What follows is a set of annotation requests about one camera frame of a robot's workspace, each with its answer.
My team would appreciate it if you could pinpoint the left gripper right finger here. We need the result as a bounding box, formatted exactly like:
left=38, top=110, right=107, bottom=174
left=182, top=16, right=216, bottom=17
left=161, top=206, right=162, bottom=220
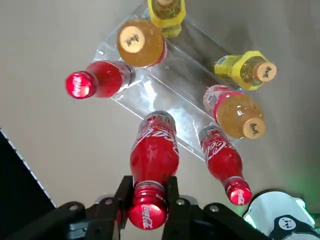
left=162, top=176, right=271, bottom=240

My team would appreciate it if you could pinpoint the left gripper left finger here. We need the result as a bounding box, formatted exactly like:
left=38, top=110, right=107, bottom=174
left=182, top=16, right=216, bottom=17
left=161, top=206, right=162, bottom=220
left=7, top=176, right=135, bottom=240

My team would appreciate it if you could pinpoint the red cola bottle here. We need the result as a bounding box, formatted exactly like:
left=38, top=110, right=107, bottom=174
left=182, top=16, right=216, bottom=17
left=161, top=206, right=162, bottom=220
left=198, top=125, right=253, bottom=206
left=127, top=111, right=181, bottom=230
left=65, top=60, right=136, bottom=100

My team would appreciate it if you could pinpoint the orange tea bottle pink label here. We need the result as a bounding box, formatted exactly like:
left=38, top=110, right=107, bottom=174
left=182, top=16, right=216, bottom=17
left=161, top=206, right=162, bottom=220
left=202, top=84, right=267, bottom=140
left=116, top=19, right=168, bottom=68

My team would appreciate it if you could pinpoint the clear acrylic bottle tray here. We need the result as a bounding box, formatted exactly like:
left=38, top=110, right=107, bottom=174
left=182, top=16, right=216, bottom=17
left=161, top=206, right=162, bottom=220
left=91, top=4, right=252, bottom=162

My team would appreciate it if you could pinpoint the yellow label tea bottle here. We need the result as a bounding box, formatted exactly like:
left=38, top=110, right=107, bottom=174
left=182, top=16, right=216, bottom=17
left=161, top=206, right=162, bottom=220
left=214, top=50, right=278, bottom=91
left=146, top=0, right=187, bottom=38

